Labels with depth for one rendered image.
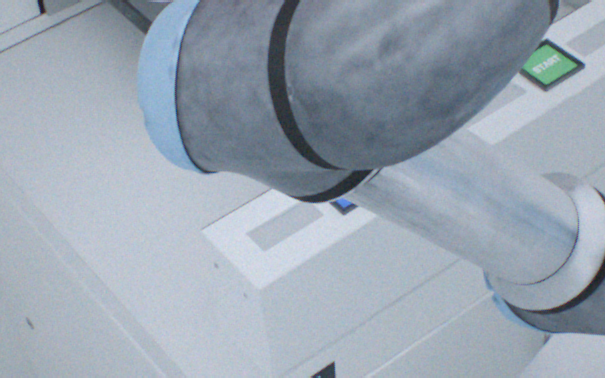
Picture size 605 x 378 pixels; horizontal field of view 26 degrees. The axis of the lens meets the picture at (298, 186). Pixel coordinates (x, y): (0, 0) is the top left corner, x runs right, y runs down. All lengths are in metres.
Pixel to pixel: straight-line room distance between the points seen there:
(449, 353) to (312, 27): 0.81
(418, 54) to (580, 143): 0.73
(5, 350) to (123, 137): 0.58
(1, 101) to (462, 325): 0.61
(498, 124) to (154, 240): 0.39
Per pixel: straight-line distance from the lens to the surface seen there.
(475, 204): 0.94
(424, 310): 1.40
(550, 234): 1.02
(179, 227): 1.44
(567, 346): 1.32
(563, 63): 1.39
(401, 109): 0.72
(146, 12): 1.59
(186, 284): 1.38
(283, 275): 1.19
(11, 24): 1.70
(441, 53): 0.72
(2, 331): 2.01
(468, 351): 1.52
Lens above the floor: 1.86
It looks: 46 degrees down
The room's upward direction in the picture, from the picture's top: 6 degrees counter-clockwise
